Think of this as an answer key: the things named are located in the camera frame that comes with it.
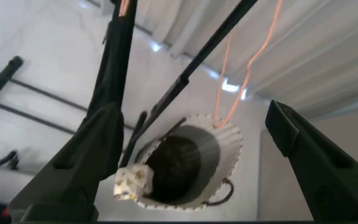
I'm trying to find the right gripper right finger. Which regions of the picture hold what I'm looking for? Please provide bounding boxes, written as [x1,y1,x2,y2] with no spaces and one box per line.
[264,99,358,223]

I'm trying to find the cream printed garment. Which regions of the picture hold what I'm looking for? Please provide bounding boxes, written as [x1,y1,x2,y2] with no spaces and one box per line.
[113,164,155,202]

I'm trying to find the black cable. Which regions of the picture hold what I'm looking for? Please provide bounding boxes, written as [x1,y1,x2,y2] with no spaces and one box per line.
[0,150,20,172]

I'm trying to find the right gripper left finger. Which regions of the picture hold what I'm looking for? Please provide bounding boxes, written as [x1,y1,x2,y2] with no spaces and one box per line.
[7,101,126,223]

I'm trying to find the white laundry basket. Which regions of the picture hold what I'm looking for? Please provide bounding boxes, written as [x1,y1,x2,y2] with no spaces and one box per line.
[134,113,244,213]

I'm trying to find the black clothes rack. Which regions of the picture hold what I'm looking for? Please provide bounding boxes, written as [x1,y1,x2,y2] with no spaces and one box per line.
[0,0,259,169]

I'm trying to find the pink clothes hanger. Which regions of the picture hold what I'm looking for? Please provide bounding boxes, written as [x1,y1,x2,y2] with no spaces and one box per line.
[117,0,131,18]
[213,0,284,129]

